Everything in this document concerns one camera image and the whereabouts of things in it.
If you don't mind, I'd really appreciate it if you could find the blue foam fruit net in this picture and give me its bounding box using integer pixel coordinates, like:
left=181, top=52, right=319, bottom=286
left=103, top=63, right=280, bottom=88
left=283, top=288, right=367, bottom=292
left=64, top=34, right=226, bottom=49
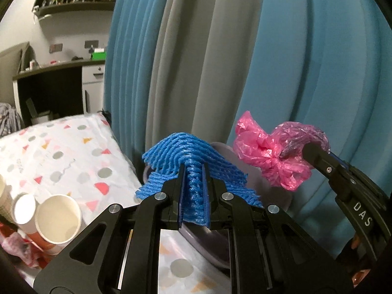
left=135, top=132, right=262, bottom=226

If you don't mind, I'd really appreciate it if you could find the blue and grey curtain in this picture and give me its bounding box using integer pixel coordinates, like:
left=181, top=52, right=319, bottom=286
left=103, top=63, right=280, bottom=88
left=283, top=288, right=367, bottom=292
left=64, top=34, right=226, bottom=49
left=103, top=0, right=392, bottom=252

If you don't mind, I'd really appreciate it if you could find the grey striped duvet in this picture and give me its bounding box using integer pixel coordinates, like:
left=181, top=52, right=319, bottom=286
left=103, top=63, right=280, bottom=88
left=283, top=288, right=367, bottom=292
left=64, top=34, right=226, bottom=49
left=0, top=103, right=22, bottom=137

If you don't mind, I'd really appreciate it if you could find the purple plastic trash bin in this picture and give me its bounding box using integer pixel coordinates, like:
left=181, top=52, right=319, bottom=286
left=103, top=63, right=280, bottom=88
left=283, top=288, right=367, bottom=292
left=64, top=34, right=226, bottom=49
left=142, top=141, right=293, bottom=270

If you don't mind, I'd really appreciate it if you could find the grey upholstered headboard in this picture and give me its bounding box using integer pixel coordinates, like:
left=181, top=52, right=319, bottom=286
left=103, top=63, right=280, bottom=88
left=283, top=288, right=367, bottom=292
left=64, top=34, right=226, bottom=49
left=0, top=42, right=32, bottom=106

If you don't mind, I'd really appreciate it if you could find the pink plastic bag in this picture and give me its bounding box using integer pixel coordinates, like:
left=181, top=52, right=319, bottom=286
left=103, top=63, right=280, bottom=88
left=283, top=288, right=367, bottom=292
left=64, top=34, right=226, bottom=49
left=233, top=111, right=330, bottom=191

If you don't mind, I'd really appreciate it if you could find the red white plastic bag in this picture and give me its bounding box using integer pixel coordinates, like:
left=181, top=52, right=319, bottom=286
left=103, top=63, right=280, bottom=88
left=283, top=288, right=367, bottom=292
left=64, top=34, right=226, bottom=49
left=1, top=222, right=52, bottom=269

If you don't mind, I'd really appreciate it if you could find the dark wooden desk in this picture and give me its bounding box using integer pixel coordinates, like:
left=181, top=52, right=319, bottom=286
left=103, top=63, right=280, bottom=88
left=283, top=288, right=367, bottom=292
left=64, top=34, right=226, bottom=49
left=13, top=60, right=105, bottom=126

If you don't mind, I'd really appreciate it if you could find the white paper cup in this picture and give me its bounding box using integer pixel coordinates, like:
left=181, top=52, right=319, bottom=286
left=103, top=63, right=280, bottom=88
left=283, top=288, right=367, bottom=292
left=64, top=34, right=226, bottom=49
left=12, top=193, right=38, bottom=234

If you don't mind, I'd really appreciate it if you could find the orange paper cup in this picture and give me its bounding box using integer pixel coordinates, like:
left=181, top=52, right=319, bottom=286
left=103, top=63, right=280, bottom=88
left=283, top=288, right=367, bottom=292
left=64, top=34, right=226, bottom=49
left=35, top=195, right=83, bottom=256

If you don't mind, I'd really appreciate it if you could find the white drawer cabinet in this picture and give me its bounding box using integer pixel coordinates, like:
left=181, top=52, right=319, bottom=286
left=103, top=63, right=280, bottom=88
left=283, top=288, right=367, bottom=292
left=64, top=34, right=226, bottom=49
left=82, top=64, right=105, bottom=113

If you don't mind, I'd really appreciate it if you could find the green box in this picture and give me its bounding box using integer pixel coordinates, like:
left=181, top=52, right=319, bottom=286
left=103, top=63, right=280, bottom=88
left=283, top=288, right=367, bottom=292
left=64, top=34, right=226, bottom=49
left=89, top=48, right=107, bottom=61

